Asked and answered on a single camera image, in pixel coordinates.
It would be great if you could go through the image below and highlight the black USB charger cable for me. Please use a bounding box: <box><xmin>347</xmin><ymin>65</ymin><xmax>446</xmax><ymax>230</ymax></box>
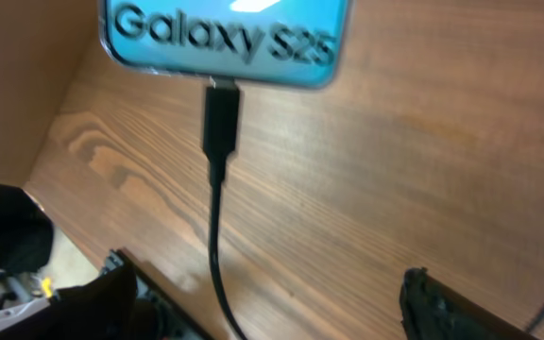
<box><xmin>200</xmin><ymin>77</ymin><xmax>544</xmax><ymax>340</ymax></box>

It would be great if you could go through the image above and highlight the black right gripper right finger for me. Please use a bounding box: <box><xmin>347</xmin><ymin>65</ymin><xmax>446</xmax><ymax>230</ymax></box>
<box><xmin>399</xmin><ymin>267</ymin><xmax>541</xmax><ymax>340</ymax></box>

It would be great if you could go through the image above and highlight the blue screen smartphone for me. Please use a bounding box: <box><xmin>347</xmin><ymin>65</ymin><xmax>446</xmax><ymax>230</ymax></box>
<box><xmin>97</xmin><ymin>0</ymin><xmax>353</xmax><ymax>89</ymax></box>

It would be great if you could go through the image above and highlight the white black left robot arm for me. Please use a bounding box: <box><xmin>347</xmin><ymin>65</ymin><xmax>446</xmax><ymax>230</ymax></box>
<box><xmin>0</xmin><ymin>184</ymin><xmax>54</xmax><ymax>331</ymax></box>

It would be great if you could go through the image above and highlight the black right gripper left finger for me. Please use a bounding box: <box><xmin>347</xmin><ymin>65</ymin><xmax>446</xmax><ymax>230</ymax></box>
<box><xmin>0</xmin><ymin>266</ymin><xmax>137</xmax><ymax>340</ymax></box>

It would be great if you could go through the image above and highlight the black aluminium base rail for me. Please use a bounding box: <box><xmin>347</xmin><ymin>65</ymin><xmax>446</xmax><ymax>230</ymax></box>
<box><xmin>100</xmin><ymin>249</ymin><xmax>213</xmax><ymax>340</ymax></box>

